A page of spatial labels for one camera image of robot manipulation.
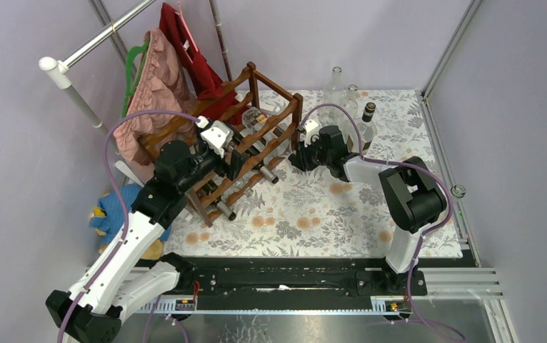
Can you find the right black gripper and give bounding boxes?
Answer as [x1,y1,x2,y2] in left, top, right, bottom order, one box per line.
[291,136,331,174]

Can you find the green wine bottle silver neck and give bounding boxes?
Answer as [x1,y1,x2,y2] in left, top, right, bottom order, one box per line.
[245,144,279,184]

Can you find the clear bottle black cap front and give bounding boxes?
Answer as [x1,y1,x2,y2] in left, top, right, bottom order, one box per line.
[241,106,298,157]

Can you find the clear bottle black cap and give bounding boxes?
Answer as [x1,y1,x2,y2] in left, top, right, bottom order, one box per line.
[241,106,298,157]
[351,102,377,153]

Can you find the green wine bottle brown label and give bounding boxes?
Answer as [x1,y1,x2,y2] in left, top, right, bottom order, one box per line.
[204,181,237,221]

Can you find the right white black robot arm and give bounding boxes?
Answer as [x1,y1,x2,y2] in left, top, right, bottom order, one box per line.
[289,120,448,294]

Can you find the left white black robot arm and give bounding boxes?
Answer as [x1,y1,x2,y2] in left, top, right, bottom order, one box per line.
[46,139,249,342]

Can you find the brown wooden wine rack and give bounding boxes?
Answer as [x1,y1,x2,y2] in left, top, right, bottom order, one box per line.
[131,62,303,227]

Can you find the clear tall bottle back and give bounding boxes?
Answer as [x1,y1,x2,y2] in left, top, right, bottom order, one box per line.
[318,66,344,126]

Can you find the clear round bottle back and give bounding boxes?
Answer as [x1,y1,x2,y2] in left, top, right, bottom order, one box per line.
[336,84,358,140]

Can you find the clear bottle dark label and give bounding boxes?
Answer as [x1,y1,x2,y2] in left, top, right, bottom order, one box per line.
[450,184,466,199]

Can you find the red hanging garment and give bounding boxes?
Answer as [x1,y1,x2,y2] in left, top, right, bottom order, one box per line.
[159,3,240,119]

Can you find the pink hanging garment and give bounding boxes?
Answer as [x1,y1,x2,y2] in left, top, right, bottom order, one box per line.
[113,28,196,182]

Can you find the yellow cloth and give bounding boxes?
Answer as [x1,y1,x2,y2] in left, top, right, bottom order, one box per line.
[89,207,164,260]

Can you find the blue cloth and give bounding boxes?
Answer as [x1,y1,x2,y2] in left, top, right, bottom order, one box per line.
[89,183,173,242]

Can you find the green clothes hanger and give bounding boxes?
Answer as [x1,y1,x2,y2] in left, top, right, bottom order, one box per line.
[121,38,150,118]

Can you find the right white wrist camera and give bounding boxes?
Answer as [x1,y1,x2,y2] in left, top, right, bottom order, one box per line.
[299,119,319,147]

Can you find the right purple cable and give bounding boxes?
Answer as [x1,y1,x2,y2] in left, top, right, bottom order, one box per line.
[299,103,466,343]

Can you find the purple cable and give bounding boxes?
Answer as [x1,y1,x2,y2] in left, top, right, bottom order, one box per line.
[299,103,466,343]
[57,109,204,343]

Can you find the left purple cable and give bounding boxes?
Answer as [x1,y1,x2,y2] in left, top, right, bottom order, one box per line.
[57,109,204,343]

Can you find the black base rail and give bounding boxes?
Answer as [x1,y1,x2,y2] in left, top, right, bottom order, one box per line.
[164,257,406,300]

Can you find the white slotted cable duct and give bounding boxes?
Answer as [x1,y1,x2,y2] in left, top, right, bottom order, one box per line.
[136,291,413,315]

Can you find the silver clothes rail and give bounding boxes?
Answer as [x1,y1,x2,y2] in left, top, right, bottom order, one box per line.
[39,0,155,136]

